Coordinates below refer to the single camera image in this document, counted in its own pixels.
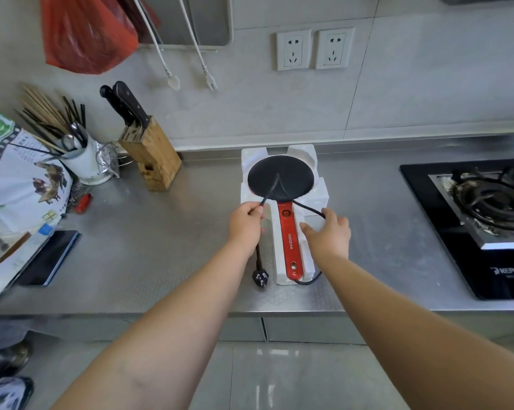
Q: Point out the person's left hand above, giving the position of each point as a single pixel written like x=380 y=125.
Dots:
x=243 y=226

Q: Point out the person's right hand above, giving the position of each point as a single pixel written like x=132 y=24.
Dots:
x=331 y=239

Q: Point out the person's right thumb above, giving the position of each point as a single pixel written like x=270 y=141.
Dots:
x=309 y=230

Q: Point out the person's left fingers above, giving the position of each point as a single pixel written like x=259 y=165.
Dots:
x=256 y=210

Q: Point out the person's right forearm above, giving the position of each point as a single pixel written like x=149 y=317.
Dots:
x=410 y=337

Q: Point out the person's left forearm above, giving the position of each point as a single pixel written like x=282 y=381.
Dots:
x=163 y=337

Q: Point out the white foam packaging tray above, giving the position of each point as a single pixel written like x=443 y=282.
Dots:
x=257 y=155

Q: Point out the grey cabinet front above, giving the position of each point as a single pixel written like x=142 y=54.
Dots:
x=312 y=330

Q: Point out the wooden knife block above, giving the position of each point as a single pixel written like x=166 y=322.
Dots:
x=154 y=160

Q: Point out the black glass gas stove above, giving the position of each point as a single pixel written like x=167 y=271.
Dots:
x=436 y=217

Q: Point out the crumpled silver foil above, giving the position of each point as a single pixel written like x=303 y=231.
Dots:
x=107 y=160

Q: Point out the small red lighter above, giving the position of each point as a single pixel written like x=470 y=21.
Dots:
x=83 y=203

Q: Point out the white utensil holder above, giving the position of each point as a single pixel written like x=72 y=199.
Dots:
x=86 y=164

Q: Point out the black burner grate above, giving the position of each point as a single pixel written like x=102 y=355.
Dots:
x=491 y=200

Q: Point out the metal spoon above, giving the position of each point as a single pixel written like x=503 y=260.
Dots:
x=71 y=138

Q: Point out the black phone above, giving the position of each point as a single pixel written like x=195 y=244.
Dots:
x=47 y=258

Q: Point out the bundle of chopsticks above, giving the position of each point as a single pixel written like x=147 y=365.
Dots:
x=41 y=108

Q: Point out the white printed sack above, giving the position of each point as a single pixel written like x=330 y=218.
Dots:
x=18 y=183

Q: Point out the red plastic bag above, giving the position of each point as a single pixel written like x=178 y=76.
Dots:
x=86 y=34

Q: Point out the dark shoe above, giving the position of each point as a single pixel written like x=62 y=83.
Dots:
x=9 y=356

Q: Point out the black and white shoe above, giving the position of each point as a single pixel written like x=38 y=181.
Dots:
x=9 y=394

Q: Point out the white wall socket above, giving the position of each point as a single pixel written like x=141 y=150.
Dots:
x=334 y=48
x=294 y=50

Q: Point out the grey framed wall panel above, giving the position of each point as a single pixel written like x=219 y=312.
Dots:
x=210 y=19

